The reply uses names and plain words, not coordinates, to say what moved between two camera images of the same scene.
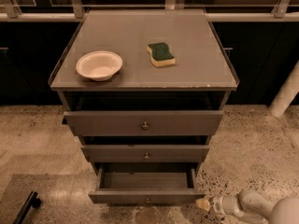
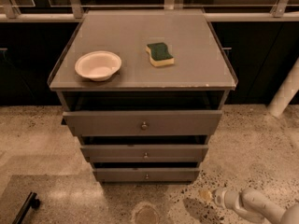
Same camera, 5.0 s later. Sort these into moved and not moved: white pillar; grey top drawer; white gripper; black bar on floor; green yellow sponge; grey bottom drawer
Moved: grey bottom drawer; white gripper
Not moved: black bar on floor; grey top drawer; green yellow sponge; white pillar
